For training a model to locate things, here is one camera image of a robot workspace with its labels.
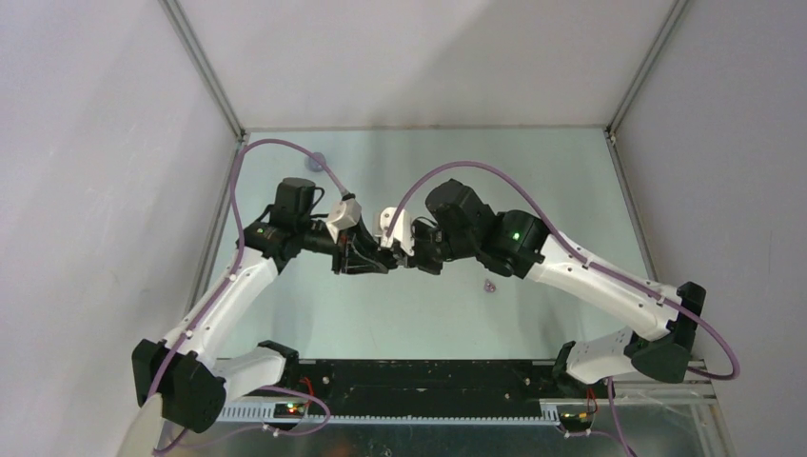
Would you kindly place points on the grey slotted cable duct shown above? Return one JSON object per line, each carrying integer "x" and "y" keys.
{"x": 292, "y": 415}

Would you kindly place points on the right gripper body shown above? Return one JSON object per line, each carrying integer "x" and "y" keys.
{"x": 430, "y": 250}

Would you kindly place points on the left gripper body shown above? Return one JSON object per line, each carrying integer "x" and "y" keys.
{"x": 343, "y": 247}

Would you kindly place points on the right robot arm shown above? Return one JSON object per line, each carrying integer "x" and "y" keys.
{"x": 659, "y": 331}

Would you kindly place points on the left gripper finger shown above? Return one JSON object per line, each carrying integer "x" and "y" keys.
{"x": 365, "y": 243}
{"x": 374, "y": 262}

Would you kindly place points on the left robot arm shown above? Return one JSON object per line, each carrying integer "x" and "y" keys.
{"x": 184, "y": 369}

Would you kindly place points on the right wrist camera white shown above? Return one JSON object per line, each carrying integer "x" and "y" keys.
{"x": 395, "y": 236}

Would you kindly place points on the purple earbud charging case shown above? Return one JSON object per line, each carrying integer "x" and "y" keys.
{"x": 316, "y": 162}

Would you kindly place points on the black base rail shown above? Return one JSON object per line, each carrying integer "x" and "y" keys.
{"x": 445, "y": 387}

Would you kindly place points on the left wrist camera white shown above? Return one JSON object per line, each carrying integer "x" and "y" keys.
{"x": 345, "y": 214}

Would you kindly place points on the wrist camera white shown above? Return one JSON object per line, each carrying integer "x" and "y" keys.
{"x": 345, "y": 214}
{"x": 395, "y": 236}

